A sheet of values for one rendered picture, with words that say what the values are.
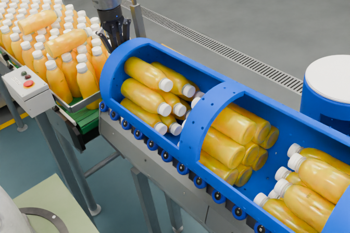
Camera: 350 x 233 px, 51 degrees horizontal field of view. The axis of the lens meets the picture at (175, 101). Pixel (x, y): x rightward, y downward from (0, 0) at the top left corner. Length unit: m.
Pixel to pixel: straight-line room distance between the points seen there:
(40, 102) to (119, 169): 1.19
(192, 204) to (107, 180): 1.34
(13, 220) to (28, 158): 2.03
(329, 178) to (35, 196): 0.73
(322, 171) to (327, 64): 0.65
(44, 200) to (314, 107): 0.90
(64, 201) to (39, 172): 1.69
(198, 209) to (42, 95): 0.68
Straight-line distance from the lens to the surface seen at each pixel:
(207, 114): 0.93
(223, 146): 0.96
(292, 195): 0.88
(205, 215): 1.16
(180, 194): 1.21
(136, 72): 1.21
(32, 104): 1.42
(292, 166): 0.90
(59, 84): 1.55
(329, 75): 1.39
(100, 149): 2.68
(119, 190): 2.39
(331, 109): 1.31
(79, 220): 0.97
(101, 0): 1.16
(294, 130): 1.08
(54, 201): 1.03
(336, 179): 0.85
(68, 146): 1.93
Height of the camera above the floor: 1.82
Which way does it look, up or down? 39 degrees down
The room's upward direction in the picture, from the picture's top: 9 degrees counter-clockwise
